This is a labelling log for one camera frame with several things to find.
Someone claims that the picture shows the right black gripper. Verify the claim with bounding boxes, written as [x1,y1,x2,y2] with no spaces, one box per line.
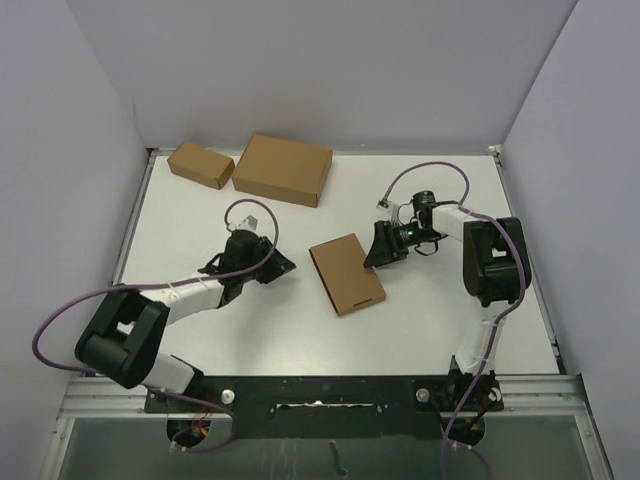
[364,220,441,268]

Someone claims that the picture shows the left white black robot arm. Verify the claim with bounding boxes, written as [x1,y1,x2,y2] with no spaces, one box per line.
[75,230,296,411]

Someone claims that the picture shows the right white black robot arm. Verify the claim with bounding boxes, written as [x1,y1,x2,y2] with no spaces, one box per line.
[364,191,532,409]

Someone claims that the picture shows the large closed cardboard box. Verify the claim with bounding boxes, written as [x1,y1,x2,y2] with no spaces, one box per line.
[232,134,333,208]

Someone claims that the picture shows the small closed cardboard box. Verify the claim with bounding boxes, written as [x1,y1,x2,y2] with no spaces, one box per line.
[168,142,235,190]

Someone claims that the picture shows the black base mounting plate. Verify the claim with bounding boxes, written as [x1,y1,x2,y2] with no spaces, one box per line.
[144,371,503,440]

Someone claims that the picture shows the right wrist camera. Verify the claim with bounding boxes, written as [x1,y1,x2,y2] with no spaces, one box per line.
[376,199,400,223]

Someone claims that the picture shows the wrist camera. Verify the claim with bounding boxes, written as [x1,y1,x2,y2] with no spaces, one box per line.
[376,199,400,223]
[227,215,258,233]

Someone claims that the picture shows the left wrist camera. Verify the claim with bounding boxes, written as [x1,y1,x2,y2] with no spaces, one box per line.
[227,215,258,233]

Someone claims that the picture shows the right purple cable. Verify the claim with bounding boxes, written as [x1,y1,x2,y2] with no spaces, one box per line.
[384,161,531,480]

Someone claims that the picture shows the purple cable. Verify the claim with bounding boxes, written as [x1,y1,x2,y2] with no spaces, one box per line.
[32,198,281,454]
[384,161,531,480]

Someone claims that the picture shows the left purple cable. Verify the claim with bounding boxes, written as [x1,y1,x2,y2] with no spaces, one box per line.
[32,198,281,454]

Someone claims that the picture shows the aluminium frame rail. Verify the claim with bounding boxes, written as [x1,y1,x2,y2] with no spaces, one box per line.
[58,377,147,419]

